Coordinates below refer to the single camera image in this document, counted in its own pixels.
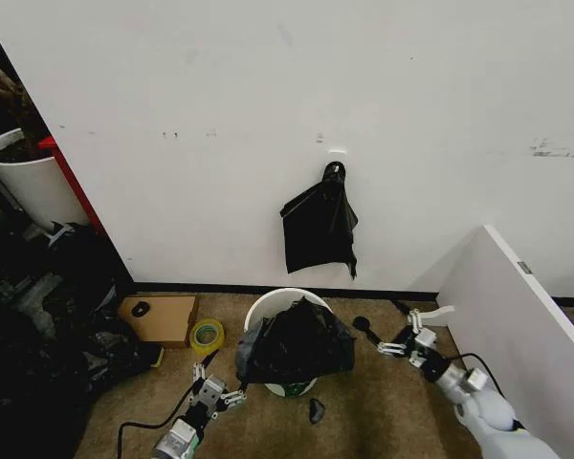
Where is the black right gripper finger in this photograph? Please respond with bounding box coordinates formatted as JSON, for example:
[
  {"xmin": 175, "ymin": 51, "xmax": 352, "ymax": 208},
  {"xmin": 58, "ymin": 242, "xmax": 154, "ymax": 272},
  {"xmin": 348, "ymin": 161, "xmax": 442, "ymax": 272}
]
[
  {"xmin": 352, "ymin": 315, "xmax": 408, "ymax": 359},
  {"xmin": 392, "ymin": 299, "xmax": 423, "ymax": 337}
]

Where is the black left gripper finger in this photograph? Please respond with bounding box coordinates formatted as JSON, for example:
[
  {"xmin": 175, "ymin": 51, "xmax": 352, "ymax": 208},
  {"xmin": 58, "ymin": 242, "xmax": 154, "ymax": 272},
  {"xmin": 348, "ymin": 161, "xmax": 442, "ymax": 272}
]
[
  {"xmin": 192, "ymin": 351, "xmax": 220, "ymax": 386},
  {"xmin": 218, "ymin": 372, "xmax": 251, "ymax": 411}
]

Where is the black garbage bag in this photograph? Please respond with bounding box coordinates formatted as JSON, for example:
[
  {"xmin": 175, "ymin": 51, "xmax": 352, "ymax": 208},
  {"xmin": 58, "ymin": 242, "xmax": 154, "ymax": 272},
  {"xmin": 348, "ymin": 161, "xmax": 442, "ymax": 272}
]
[
  {"xmin": 235, "ymin": 295, "xmax": 357, "ymax": 389},
  {"xmin": 279, "ymin": 161, "xmax": 361, "ymax": 281}
]

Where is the white round trash bin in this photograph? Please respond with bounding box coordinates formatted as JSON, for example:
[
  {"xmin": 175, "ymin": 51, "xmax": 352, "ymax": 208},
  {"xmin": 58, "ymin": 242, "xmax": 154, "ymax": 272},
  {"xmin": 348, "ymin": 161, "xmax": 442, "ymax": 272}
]
[{"xmin": 245, "ymin": 287, "xmax": 327, "ymax": 399}]

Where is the black folded hanging garbage bag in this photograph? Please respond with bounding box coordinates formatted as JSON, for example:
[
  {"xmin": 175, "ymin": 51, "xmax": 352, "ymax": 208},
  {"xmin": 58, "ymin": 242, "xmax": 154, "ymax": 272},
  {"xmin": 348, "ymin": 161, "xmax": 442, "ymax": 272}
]
[{"xmin": 279, "ymin": 161, "xmax": 361, "ymax": 281}]

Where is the white curved plastic piece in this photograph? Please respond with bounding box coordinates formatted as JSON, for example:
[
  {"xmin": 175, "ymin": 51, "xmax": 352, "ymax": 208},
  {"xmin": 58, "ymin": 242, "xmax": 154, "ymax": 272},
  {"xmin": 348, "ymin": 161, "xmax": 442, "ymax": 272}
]
[{"xmin": 419, "ymin": 305, "xmax": 456, "ymax": 327}]

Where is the yellow green tape roll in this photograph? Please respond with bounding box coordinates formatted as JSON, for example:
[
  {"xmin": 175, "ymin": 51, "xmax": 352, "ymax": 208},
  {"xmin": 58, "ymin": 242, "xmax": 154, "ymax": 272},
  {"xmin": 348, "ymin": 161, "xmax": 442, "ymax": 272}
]
[{"xmin": 190, "ymin": 317, "xmax": 227, "ymax": 353}]

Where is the brown cardboard box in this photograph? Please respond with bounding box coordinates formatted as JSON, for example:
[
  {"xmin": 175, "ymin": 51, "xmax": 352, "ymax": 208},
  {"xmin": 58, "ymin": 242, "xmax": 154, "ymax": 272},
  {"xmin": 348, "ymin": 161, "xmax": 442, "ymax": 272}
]
[{"xmin": 118, "ymin": 295, "xmax": 199, "ymax": 349}]

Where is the small black plastic scrap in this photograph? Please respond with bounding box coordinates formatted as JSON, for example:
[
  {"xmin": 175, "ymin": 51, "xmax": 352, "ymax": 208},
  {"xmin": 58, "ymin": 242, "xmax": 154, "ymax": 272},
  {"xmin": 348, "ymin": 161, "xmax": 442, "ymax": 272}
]
[{"xmin": 307, "ymin": 399, "xmax": 328, "ymax": 426}]

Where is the white flat board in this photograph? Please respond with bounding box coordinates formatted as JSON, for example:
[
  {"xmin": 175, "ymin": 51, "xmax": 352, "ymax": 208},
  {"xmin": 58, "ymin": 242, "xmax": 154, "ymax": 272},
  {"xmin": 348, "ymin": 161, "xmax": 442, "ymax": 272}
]
[{"xmin": 434, "ymin": 224, "xmax": 574, "ymax": 453}]

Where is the pile of black plastic bags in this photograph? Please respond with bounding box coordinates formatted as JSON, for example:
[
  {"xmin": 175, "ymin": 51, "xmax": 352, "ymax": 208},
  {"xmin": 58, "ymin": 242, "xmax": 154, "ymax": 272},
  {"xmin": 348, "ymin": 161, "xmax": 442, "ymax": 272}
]
[{"xmin": 0, "ymin": 222, "xmax": 164, "ymax": 459}]

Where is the red panel edge strip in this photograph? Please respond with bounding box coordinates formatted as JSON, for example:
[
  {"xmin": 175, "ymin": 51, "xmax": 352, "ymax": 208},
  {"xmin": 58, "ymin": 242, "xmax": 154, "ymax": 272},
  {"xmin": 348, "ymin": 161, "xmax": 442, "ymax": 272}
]
[{"xmin": 36, "ymin": 137, "xmax": 136, "ymax": 284}]

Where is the white round planter pot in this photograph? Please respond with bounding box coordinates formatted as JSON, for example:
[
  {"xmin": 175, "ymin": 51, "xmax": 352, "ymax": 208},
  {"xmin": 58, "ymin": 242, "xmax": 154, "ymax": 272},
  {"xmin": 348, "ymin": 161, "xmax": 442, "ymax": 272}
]
[{"xmin": 0, "ymin": 127, "xmax": 91, "ymax": 229}]

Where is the brown plant trunk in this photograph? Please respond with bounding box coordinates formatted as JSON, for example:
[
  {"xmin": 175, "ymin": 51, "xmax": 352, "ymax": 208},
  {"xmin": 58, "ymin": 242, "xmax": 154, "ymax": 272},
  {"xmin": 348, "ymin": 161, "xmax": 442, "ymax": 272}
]
[{"xmin": 0, "ymin": 47, "xmax": 42, "ymax": 160}]

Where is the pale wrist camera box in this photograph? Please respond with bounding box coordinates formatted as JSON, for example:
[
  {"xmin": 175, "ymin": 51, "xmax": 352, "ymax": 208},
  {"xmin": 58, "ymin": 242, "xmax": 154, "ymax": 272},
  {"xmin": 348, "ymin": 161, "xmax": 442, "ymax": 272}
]
[
  {"xmin": 410, "ymin": 327, "xmax": 437, "ymax": 358},
  {"xmin": 200, "ymin": 375, "xmax": 228, "ymax": 408}
]

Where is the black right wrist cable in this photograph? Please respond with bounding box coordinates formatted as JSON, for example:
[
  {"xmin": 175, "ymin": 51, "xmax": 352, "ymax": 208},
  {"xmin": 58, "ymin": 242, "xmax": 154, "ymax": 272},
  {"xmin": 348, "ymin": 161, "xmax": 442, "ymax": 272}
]
[{"xmin": 439, "ymin": 352, "xmax": 528, "ymax": 431}]

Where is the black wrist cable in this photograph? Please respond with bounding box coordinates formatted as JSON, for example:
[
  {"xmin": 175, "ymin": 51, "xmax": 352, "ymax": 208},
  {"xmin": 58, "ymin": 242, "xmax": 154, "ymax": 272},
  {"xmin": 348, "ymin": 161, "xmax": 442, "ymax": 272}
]
[
  {"xmin": 439, "ymin": 352, "xmax": 528, "ymax": 431},
  {"xmin": 118, "ymin": 395, "xmax": 193, "ymax": 459}
]

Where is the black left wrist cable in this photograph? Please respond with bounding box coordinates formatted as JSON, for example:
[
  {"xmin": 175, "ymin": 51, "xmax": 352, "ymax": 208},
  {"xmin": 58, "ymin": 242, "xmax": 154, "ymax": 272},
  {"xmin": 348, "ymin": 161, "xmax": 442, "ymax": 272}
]
[{"xmin": 118, "ymin": 395, "xmax": 193, "ymax": 459}]

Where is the black wall baseboard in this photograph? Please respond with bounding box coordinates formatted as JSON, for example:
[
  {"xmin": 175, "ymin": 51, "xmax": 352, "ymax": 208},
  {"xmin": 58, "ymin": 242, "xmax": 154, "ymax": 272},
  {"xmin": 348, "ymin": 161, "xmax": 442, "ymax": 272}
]
[{"xmin": 132, "ymin": 281, "xmax": 444, "ymax": 303}]

